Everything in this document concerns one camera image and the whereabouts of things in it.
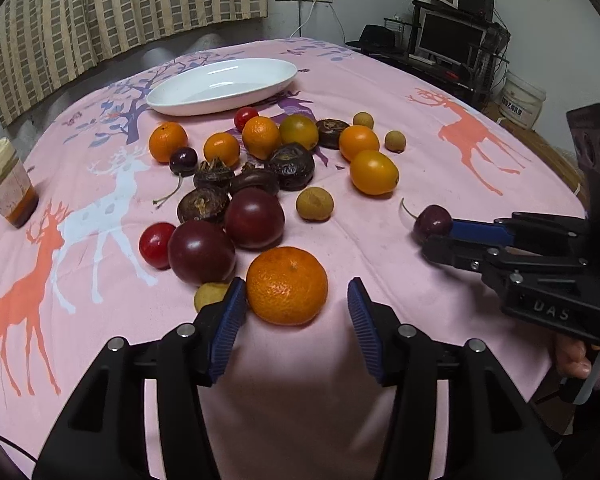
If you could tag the right hand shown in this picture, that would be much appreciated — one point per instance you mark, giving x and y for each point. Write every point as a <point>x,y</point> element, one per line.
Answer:
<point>570,358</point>

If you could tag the orange mandarin right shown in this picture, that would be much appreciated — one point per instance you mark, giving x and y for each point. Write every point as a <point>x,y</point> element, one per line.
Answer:
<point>355,139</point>

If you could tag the striped beige curtain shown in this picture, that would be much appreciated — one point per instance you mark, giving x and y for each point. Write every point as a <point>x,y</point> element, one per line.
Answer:
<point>46,44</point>

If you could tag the dark water chestnut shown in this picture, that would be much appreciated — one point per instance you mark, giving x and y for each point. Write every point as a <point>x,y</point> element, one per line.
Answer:
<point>214,173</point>
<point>207,203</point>
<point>329,131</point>

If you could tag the orange mandarin far left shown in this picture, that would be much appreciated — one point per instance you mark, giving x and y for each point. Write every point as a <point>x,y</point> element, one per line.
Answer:
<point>165,140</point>

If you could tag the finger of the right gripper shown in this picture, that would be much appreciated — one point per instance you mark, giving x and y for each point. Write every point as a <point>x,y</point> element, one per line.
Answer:
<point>482,256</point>
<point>485,232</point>

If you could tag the white plastic bucket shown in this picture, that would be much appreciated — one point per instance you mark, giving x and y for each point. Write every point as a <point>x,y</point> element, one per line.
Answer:
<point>520,102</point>

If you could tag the dark cherry with stem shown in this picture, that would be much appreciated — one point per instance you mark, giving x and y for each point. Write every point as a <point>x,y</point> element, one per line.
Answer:
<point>183,163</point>

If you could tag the dark red plum right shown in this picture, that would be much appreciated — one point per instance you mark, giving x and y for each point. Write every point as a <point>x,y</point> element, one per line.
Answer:
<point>254,219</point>

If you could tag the dark red plum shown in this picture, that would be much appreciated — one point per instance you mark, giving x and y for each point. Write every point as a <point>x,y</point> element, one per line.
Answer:
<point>201,252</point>
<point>254,219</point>

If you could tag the large orange mandarin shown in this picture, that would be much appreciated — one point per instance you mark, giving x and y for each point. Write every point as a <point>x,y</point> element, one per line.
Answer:
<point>286,286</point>

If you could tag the yellow orange kumquat front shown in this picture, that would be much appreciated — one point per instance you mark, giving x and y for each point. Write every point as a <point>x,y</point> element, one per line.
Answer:
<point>374,173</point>

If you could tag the red cherry tomato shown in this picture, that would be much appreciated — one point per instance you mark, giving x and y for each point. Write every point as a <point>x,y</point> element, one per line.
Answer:
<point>154,245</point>
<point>243,115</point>

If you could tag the red cherry tomato back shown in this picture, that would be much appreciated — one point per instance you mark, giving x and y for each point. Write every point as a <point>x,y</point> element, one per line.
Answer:
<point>243,115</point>

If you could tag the plastic sauce jar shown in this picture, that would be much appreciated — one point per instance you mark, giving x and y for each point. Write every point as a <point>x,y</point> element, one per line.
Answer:
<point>18,198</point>

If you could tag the black speaker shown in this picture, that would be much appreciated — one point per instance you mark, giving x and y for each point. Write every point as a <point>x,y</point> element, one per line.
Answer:
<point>483,9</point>

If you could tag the dark water chestnut back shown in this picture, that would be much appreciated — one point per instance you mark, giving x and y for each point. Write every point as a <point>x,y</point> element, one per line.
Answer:
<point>329,131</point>

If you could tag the orange mandarin centre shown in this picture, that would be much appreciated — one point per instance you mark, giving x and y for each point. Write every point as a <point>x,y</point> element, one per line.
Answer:
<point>261,137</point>

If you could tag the longan beside large mandarin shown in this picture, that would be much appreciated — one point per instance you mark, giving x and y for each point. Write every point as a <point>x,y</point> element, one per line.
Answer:
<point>209,293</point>

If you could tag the longan far right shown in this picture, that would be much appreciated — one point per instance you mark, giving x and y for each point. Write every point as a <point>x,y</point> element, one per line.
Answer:
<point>395,141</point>

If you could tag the longan centre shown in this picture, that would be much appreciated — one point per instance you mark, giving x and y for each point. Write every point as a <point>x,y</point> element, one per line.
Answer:
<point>315,204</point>

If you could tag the longan far back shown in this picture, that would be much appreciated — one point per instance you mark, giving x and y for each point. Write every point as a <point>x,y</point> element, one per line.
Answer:
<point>364,119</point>

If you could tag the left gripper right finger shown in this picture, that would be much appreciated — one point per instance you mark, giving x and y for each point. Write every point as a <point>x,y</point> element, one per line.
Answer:
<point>493,434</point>

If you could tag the small orange mandarin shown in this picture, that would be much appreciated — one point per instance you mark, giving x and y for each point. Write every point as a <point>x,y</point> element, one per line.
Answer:
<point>224,147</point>

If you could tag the red cherry tomato front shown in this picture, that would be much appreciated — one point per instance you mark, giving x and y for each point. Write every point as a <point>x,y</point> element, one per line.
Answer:
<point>154,245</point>

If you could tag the computer monitor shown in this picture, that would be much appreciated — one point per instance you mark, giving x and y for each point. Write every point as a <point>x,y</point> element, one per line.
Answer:
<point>453,40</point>

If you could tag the black metal shelf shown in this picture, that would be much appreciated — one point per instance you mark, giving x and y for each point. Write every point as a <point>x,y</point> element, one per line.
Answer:
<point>471,84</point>

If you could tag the dark water chestnut front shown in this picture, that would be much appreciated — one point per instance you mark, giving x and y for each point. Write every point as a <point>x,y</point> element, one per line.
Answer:
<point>207,203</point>

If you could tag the white oval plate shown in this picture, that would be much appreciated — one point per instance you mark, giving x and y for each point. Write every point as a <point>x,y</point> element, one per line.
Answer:
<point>221,86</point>

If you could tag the dark red plum left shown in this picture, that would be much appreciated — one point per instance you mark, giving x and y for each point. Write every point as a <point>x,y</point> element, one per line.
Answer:
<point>201,252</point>

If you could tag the yellow green citrus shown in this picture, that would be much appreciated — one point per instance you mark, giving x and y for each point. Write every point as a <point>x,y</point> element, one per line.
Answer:
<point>299,129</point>

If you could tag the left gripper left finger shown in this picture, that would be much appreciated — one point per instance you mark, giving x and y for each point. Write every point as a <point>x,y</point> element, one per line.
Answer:
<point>100,433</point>

